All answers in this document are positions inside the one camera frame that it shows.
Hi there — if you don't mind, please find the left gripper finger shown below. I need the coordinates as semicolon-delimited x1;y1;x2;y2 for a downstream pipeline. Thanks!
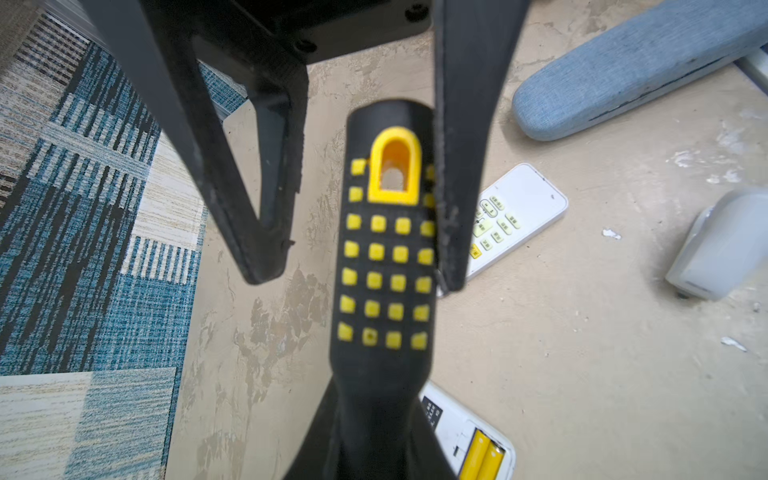
284;379;345;480

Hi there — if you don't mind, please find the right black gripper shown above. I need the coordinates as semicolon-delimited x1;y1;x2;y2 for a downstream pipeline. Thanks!
83;0;530;293

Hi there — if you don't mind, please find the white remote with red buttons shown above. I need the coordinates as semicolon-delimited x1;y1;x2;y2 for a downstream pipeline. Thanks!
420;381;517;479

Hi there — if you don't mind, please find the black yellow handled screwdriver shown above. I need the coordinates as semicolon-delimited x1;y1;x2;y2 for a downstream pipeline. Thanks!
330;100;453;479

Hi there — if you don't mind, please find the white remote with green buttons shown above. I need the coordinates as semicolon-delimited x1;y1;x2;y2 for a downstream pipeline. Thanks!
466;163;569;280

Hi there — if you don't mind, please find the yellow battery one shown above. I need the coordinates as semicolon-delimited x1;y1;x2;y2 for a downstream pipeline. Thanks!
458;429;490;480

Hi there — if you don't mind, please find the yellow battery two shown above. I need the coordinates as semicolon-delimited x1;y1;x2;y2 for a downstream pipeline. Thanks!
477;442;505;480

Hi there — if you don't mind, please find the blue grey fabric case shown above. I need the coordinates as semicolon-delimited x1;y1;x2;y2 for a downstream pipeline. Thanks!
512;1;767;141

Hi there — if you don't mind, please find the small white plastic device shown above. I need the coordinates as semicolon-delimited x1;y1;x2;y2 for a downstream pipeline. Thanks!
665;187;767;301

